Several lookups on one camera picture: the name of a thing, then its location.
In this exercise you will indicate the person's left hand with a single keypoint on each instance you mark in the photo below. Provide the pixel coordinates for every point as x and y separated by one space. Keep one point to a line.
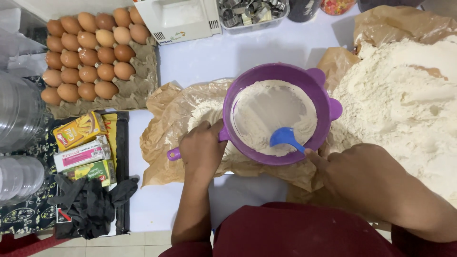
201 150

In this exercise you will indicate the large white flour heap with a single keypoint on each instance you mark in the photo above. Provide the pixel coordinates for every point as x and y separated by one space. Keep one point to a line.
400 96

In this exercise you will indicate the white electric mixer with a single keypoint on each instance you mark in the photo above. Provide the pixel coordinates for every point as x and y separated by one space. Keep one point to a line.
178 19

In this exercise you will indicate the grey cardboard egg tray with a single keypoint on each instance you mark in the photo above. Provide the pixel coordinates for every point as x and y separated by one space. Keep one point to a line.
139 92

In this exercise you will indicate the black patterned cloth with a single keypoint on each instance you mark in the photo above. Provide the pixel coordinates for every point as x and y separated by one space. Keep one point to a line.
25 217

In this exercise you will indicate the green cardboard box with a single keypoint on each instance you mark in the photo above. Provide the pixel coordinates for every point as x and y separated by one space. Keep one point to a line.
94 172

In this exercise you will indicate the red mat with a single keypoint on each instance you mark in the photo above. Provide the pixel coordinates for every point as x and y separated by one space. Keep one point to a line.
21 246

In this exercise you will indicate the flour inside sieve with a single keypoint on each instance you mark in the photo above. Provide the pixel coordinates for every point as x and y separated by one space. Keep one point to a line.
271 107

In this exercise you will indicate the blue plastic spoon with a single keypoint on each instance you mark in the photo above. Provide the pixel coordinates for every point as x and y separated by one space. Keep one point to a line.
284 137

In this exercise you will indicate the stack of clear plastic lids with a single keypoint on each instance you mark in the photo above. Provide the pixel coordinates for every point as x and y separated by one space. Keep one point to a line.
18 178

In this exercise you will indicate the small sifted flour pile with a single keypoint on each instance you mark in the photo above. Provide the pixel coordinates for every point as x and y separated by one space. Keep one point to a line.
205 110

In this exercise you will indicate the heap of metal cookie cutters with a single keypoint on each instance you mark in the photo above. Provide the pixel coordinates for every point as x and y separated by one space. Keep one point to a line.
250 10

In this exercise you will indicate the person's right hand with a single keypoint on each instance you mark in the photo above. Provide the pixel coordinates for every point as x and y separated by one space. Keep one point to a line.
357 178

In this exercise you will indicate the crumpled brown paper sheet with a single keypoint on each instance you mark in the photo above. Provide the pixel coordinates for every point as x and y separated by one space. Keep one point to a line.
167 142

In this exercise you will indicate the jar of colourful sprinkles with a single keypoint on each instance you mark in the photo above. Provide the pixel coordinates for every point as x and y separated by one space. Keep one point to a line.
337 6

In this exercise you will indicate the stack of clear plastic tubs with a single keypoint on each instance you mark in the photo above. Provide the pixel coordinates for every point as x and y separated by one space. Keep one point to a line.
19 110

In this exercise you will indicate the pink and white box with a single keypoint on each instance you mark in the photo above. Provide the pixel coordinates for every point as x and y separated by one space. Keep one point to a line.
80 156

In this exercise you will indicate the pile of black gloves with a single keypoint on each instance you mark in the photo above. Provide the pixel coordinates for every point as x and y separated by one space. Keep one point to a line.
89 207

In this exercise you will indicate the dark round container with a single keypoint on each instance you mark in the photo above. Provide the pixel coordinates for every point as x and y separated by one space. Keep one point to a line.
389 4

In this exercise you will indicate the brown paper flour sack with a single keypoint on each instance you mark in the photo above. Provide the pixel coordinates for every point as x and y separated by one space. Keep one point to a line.
392 25

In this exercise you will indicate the dark jar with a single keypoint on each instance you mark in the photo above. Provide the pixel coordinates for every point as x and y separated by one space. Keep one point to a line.
303 10

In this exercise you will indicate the yellow cardboard box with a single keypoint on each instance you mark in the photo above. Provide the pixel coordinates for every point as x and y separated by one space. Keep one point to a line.
76 130

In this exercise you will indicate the clear plastic bag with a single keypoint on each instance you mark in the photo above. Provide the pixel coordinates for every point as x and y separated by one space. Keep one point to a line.
18 46

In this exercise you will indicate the person's maroon shirt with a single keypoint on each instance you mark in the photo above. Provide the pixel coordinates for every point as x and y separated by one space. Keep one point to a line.
292 235

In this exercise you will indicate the group of brown eggs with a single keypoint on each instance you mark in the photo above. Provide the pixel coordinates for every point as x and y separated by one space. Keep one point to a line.
89 53

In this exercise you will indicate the clear plastic container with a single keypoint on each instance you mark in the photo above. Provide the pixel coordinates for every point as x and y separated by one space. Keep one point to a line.
257 26

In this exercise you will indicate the purple plastic sieve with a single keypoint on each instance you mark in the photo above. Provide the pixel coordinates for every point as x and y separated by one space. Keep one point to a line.
321 96

